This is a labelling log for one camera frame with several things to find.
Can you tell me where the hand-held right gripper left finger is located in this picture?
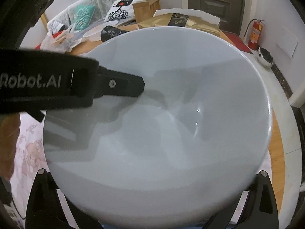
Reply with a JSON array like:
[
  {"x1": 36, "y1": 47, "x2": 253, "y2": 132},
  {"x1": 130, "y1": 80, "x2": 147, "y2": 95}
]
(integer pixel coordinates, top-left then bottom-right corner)
[{"x1": 25, "y1": 169, "x2": 100, "y2": 229}]

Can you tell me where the teal patterned cushion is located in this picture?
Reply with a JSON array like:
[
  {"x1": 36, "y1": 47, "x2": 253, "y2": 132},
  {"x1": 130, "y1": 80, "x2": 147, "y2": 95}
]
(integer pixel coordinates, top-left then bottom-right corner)
[{"x1": 71, "y1": 5, "x2": 96, "y2": 30}]

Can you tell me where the white tree print cushion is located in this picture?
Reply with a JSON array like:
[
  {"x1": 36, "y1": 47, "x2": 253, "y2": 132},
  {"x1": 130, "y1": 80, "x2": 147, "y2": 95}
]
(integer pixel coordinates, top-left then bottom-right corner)
[{"x1": 104, "y1": 0, "x2": 134, "y2": 22}]

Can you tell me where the small black white bowl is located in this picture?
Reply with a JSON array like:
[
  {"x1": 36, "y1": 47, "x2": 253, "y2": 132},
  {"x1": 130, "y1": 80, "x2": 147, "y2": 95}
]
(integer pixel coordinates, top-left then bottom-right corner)
[{"x1": 257, "y1": 47, "x2": 274, "y2": 68}]

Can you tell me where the dark brown door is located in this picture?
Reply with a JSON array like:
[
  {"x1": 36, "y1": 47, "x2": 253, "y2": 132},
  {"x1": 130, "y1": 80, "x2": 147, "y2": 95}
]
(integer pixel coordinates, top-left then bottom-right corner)
[{"x1": 187, "y1": 0, "x2": 246, "y2": 35}]

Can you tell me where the white plastic bag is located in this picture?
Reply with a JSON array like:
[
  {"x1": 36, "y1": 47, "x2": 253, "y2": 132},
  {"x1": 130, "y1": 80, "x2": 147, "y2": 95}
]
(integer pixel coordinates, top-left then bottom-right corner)
[{"x1": 40, "y1": 24, "x2": 84, "y2": 53}]

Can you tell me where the white ceramic bowl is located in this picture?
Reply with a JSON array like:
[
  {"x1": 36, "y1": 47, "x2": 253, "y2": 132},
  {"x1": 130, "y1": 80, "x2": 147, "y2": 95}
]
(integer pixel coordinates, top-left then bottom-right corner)
[{"x1": 43, "y1": 27, "x2": 272, "y2": 229}]

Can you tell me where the flower print cushion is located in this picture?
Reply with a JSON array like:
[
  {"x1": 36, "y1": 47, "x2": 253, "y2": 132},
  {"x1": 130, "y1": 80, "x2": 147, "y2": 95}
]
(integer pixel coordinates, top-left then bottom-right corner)
[{"x1": 46, "y1": 20, "x2": 66, "y2": 35}]

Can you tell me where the white wall panel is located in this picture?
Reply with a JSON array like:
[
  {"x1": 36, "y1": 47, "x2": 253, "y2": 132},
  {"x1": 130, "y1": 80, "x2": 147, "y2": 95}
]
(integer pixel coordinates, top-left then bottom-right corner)
[{"x1": 276, "y1": 26, "x2": 299, "y2": 58}]

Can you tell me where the red lid container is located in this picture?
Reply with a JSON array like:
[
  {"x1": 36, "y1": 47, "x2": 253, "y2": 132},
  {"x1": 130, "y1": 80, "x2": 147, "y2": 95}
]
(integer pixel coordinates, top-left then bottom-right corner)
[{"x1": 34, "y1": 31, "x2": 65, "y2": 51}]

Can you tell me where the white paper sheet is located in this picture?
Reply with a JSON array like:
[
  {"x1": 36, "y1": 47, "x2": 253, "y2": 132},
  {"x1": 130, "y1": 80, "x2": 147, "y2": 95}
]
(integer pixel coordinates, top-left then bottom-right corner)
[{"x1": 152, "y1": 8, "x2": 221, "y2": 25}]

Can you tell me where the white plastic bowl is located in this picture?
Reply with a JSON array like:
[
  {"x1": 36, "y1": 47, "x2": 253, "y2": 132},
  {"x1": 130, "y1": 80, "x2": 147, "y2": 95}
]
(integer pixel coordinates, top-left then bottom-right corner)
[{"x1": 83, "y1": 25, "x2": 108, "y2": 43}]

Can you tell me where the grey sofa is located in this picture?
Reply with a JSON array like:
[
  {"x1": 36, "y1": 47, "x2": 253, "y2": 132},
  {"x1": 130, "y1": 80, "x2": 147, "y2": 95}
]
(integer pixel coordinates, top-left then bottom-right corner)
[{"x1": 46, "y1": 0, "x2": 162, "y2": 36}]

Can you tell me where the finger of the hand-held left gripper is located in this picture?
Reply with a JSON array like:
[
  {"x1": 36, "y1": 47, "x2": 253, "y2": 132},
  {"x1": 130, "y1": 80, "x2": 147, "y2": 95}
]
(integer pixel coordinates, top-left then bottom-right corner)
[{"x1": 95, "y1": 65, "x2": 145, "y2": 99}]

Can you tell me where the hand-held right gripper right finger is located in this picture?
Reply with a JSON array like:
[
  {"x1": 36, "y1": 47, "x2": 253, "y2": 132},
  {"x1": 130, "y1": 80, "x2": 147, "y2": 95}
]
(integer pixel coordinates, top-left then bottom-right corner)
[{"x1": 205, "y1": 170, "x2": 279, "y2": 229}]

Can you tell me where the wooden stick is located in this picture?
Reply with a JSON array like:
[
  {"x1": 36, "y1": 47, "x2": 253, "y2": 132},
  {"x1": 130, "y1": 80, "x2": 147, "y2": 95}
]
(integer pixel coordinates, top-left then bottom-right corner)
[{"x1": 40, "y1": 12, "x2": 48, "y2": 30}]

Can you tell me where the red doormat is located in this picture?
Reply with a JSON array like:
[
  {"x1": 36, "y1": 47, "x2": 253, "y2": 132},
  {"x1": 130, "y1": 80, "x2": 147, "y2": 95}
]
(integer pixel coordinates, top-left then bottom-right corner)
[{"x1": 223, "y1": 31, "x2": 254, "y2": 55}]

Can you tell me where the gold foil bag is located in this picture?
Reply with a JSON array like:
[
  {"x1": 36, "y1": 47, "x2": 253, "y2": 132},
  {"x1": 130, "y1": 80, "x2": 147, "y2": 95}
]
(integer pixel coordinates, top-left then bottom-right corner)
[{"x1": 138, "y1": 13, "x2": 221, "y2": 36}]

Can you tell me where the red fire extinguisher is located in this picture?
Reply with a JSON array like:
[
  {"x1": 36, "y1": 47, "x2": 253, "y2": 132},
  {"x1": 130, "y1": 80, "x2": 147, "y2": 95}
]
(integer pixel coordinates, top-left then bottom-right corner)
[{"x1": 244, "y1": 19, "x2": 265, "y2": 50}]

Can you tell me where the person's left forearm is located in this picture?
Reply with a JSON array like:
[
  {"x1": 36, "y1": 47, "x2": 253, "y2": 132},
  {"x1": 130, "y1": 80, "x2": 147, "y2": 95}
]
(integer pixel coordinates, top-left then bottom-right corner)
[{"x1": 0, "y1": 113, "x2": 21, "y2": 180}]

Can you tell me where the black pouch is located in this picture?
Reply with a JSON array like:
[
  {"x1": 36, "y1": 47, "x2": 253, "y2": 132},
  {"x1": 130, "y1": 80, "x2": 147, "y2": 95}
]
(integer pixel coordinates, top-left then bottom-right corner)
[{"x1": 100, "y1": 25, "x2": 129, "y2": 44}]

